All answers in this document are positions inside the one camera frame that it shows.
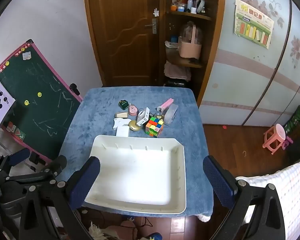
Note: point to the small pink toy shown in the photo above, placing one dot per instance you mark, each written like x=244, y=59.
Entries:
x=288, y=142

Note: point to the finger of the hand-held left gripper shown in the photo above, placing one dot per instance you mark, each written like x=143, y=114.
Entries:
x=56, y=164
x=18, y=155

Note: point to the pink-framed green chalkboard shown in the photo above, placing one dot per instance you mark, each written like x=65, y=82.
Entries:
x=40, y=80

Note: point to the floral sliding wardrobe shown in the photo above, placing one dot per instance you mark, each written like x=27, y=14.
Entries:
x=240, y=80

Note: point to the brown wooden door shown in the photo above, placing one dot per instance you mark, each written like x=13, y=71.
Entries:
x=120, y=30

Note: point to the gold round compact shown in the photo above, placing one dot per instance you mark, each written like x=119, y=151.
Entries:
x=135, y=126

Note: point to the row of toiletry bottles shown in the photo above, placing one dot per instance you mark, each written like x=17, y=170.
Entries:
x=188, y=5

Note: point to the white packet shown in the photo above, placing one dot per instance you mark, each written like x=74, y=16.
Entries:
x=171, y=45

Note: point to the green bag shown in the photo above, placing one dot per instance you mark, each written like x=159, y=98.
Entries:
x=296, y=120

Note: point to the dark shelf item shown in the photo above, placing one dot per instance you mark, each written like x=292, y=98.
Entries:
x=173, y=83

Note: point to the black easel knob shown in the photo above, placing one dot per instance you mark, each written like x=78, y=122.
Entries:
x=75, y=88

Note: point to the pink plastic stool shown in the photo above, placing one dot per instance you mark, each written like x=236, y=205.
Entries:
x=275, y=135

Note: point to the wooden corner shelf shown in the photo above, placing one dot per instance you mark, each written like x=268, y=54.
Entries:
x=175, y=55

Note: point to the small white camera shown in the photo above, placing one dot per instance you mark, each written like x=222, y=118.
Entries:
x=143, y=117

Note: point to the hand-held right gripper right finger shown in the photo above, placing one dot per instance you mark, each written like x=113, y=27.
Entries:
x=218, y=180

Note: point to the wall poster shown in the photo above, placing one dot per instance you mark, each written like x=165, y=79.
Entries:
x=252, y=22

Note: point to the blue shoe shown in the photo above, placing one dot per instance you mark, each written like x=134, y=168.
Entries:
x=152, y=236

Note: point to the white plastic tray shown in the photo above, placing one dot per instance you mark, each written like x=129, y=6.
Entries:
x=135, y=175

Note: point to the colourful puzzle cube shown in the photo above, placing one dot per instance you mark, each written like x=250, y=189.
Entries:
x=154, y=127

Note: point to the white bottle-shaped plastic piece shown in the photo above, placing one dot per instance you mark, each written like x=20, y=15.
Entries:
x=119, y=122

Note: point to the white door hook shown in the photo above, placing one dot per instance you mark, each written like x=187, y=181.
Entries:
x=156, y=12

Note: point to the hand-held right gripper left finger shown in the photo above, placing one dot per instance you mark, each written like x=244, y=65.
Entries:
x=86, y=180

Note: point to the green perfume bottle gold cap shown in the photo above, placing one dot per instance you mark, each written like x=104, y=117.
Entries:
x=123, y=104

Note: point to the checked white towel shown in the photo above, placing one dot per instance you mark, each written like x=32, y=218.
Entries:
x=285, y=192

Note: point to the blue plush tablecloth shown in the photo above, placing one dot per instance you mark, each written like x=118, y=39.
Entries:
x=90, y=120

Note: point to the cream fringed cloth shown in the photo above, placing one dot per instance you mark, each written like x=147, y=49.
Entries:
x=98, y=231

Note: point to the pink heart-shaped case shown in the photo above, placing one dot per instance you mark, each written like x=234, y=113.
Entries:
x=133, y=110

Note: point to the pink folded towel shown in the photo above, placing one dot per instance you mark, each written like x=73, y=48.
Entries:
x=176, y=71

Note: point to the clear plastic box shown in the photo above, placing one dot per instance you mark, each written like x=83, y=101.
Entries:
x=171, y=114

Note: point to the beige box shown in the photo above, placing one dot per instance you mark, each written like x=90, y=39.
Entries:
x=121, y=115

